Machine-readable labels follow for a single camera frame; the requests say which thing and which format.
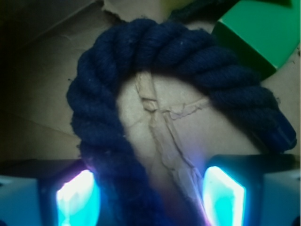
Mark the green rectangular block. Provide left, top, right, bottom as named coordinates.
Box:
left=212, top=0, right=301, bottom=80

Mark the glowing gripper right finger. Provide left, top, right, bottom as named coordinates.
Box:
left=202, top=154, right=301, bottom=226

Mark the dark blue twisted rope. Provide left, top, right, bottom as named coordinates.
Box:
left=66, top=18, right=297, bottom=226

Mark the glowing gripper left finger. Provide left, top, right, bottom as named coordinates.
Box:
left=0, top=159, right=101, bottom=226

